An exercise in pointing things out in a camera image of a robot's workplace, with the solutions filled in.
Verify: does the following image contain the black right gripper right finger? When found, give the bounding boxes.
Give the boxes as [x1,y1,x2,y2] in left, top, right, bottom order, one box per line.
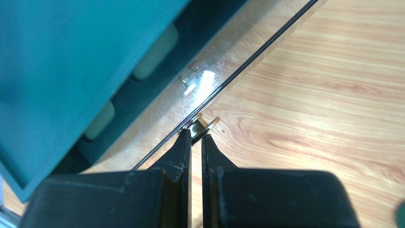
[202,134,360,228]

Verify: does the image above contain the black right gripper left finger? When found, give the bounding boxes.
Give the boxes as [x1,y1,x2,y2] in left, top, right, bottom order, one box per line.
[19,130,191,228]

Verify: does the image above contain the teal drawer organizer box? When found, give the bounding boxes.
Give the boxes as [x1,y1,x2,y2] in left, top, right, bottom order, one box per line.
[0,0,245,202]

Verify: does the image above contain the clear drawer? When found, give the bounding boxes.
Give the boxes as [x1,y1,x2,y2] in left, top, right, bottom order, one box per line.
[74,0,325,170]

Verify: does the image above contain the green round compact lower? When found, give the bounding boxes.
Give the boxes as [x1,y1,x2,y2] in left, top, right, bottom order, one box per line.
[395,201,405,228]

